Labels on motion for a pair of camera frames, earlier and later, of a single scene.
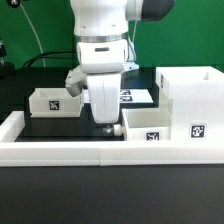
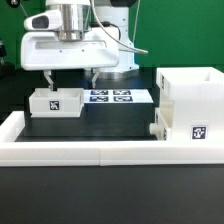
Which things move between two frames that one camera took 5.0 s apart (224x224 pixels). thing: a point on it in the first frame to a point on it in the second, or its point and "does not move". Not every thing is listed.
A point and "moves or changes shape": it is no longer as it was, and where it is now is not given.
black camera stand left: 7,69 does not move
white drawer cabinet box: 196,96 does not move
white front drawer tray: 147,123 moves or changes shape
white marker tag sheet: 135,96 does not move
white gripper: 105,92 to 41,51
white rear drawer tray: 54,103 does not move
